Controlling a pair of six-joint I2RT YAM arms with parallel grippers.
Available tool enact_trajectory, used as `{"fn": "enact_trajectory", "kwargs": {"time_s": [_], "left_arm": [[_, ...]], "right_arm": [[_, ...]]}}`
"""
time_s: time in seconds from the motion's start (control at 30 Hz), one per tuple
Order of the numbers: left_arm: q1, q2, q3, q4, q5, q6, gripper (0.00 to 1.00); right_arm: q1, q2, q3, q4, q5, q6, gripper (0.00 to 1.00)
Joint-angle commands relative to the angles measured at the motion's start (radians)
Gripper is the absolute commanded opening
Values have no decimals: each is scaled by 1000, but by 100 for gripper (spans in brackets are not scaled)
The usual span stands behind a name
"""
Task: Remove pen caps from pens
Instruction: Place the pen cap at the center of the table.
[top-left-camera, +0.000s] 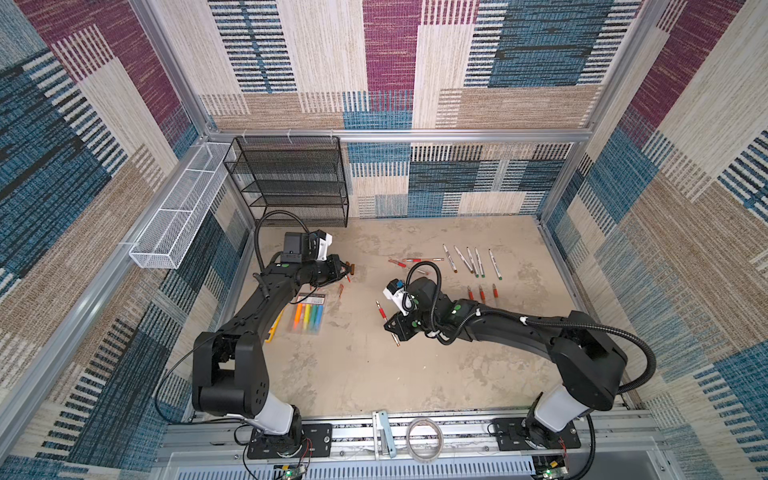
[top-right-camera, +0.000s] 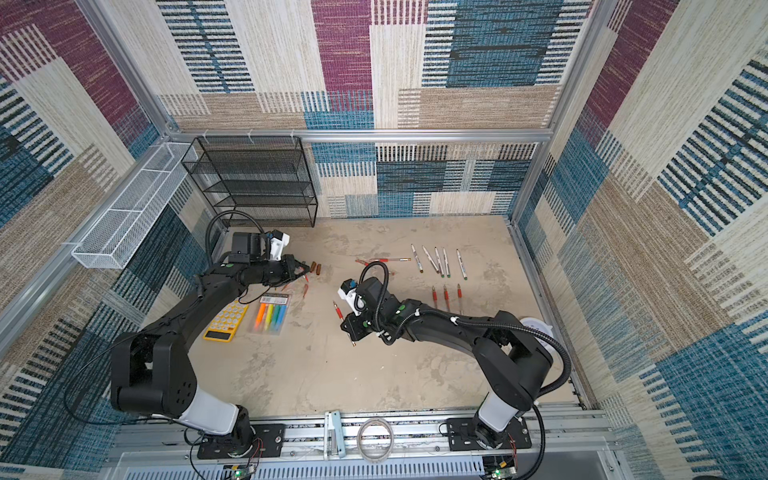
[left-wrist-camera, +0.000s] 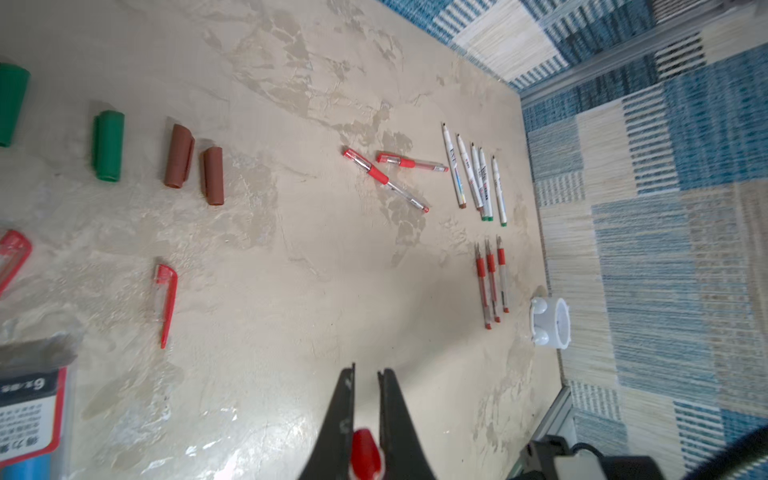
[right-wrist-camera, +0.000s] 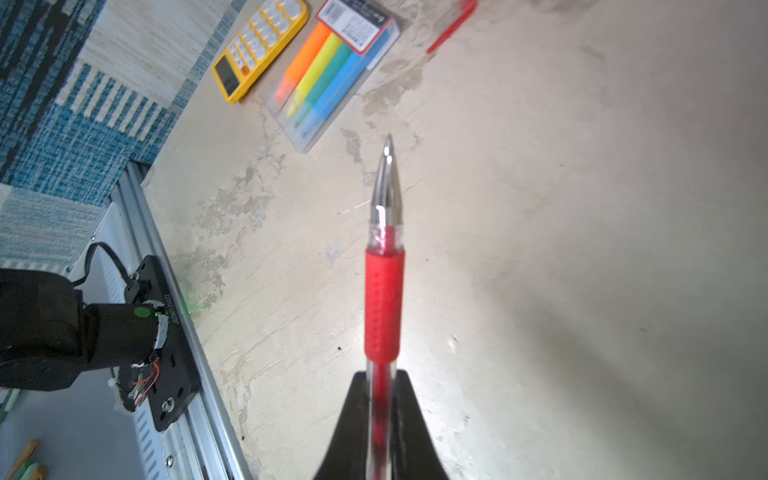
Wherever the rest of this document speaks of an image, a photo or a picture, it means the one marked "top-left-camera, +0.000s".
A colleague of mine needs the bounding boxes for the green cap marker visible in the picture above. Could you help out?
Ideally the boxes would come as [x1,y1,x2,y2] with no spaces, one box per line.
[475,248,486,278]
[488,248,503,280]
[467,247,480,278]

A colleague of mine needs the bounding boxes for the aluminium rail bracket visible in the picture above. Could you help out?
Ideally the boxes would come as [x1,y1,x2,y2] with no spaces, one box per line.
[372,410,397,459]

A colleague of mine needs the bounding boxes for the brown cap marker bottom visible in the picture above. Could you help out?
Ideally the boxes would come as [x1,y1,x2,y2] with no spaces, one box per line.
[454,245,475,274]

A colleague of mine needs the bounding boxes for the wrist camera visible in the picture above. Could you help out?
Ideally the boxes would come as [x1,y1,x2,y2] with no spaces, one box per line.
[310,230,333,261]
[383,279,415,316]

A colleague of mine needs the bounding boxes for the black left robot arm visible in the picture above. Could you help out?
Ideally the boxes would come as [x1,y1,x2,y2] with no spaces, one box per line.
[188,210,354,455]

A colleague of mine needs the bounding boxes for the black wire mesh shelf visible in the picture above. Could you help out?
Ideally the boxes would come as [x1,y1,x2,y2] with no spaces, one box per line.
[223,136,349,229]

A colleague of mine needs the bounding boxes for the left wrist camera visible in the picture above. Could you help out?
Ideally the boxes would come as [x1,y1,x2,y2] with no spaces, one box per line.
[310,230,333,261]

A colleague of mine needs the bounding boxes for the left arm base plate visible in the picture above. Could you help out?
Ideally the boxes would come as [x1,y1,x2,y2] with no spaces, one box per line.
[246,423,333,460]

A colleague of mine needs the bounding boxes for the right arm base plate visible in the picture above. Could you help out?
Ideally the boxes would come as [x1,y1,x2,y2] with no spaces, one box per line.
[488,417,582,451]

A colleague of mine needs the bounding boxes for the yellow calculator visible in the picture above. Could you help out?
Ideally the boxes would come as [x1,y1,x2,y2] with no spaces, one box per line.
[265,311,284,343]

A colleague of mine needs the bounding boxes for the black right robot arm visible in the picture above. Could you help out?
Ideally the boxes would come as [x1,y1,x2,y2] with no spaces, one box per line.
[382,260,657,449]

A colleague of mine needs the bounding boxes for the white wire mesh basket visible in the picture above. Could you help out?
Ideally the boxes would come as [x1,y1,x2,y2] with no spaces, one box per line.
[129,142,229,270]

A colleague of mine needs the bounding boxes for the highlighter set clear case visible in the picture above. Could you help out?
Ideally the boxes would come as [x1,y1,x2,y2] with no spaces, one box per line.
[288,293,325,335]

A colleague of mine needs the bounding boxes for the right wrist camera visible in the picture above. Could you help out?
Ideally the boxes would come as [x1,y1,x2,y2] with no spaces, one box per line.
[383,279,415,316]

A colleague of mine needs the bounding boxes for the brown cap white marker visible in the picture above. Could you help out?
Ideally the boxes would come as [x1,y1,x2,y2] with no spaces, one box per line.
[442,244,458,273]

